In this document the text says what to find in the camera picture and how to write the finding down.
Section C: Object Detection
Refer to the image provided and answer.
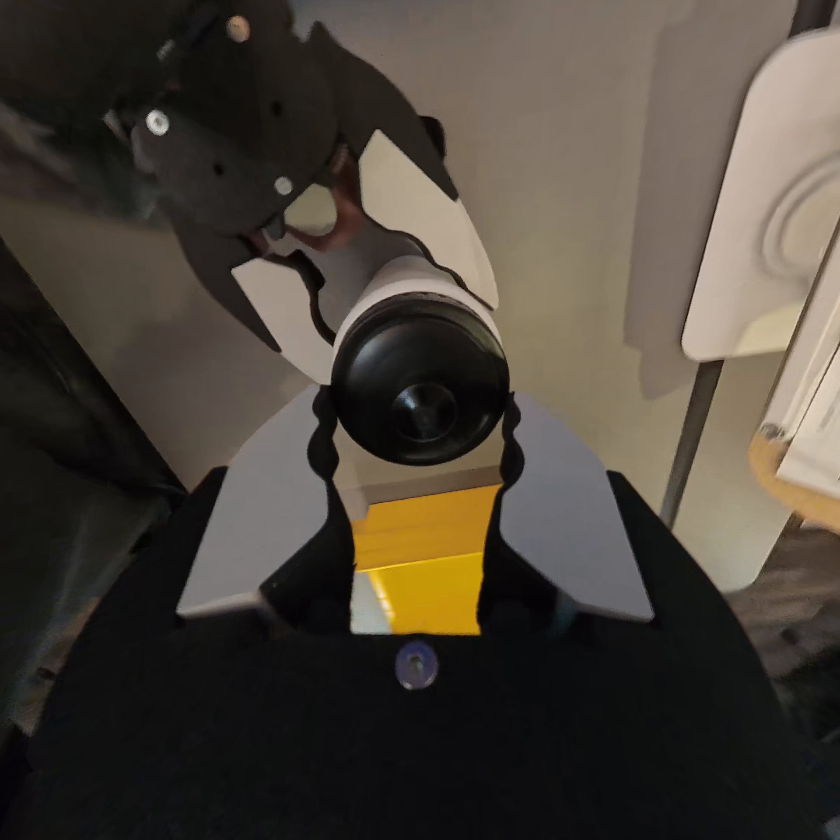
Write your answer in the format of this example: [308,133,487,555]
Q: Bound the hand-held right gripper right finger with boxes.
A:
[478,391,656,634]

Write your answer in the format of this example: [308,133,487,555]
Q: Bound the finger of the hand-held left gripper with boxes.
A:
[231,252,339,386]
[356,128,501,311]

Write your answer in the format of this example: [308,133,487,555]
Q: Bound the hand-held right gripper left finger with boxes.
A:
[176,385,357,634]

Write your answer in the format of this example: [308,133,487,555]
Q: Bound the black bottle lid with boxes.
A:
[330,294,511,467]

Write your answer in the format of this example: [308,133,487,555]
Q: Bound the yellow plastic bin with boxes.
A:
[351,486,500,636]

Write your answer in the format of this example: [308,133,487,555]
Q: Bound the printed instruction sheet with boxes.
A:
[774,262,840,487]

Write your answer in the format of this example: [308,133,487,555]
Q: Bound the instruction sheet on stand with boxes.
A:
[681,29,840,532]

